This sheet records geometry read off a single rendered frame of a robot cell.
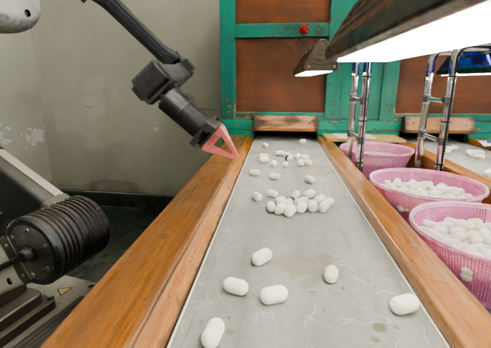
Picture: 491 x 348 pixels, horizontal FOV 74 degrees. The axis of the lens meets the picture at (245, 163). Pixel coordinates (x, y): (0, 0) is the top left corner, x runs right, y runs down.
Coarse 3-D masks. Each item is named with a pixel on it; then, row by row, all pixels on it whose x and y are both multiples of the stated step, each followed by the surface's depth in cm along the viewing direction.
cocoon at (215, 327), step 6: (216, 318) 36; (210, 324) 36; (216, 324) 36; (222, 324) 36; (204, 330) 35; (210, 330) 35; (216, 330) 35; (222, 330) 36; (204, 336) 34; (210, 336) 34; (216, 336) 34; (204, 342) 34; (210, 342) 34; (216, 342) 34
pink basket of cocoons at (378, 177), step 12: (396, 168) 96; (408, 168) 96; (372, 180) 84; (384, 180) 95; (420, 180) 95; (432, 180) 94; (456, 180) 89; (468, 180) 86; (384, 192) 80; (396, 192) 76; (468, 192) 85; (480, 192) 80; (396, 204) 79; (408, 204) 76; (420, 204) 74; (408, 216) 77; (444, 216) 74; (468, 216) 76
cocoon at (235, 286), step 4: (224, 280) 44; (228, 280) 44; (232, 280) 44; (236, 280) 44; (240, 280) 44; (244, 280) 44; (224, 284) 44; (228, 284) 43; (232, 284) 43; (236, 284) 43; (240, 284) 43; (244, 284) 43; (224, 288) 44; (228, 288) 43; (232, 288) 43; (236, 288) 43; (240, 288) 43; (244, 288) 43; (232, 292) 43; (236, 292) 43; (240, 292) 43; (244, 292) 43
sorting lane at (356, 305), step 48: (288, 144) 149; (240, 192) 84; (288, 192) 84; (336, 192) 84; (240, 240) 59; (288, 240) 59; (336, 240) 59; (192, 288) 45; (288, 288) 45; (336, 288) 45; (384, 288) 45; (192, 336) 37; (240, 336) 37; (288, 336) 37; (336, 336) 37; (384, 336) 37; (432, 336) 37
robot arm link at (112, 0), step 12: (84, 0) 92; (96, 0) 92; (108, 0) 93; (120, 0) 96; (120, 12) 96; (132, 12) 100; (132, 24) 99; (144, 24) 103; (144, 36) 102; (156, 48) 105; (168, 48) 108; (168, 60) 109; (180, 60) 107; (192, 72) 107
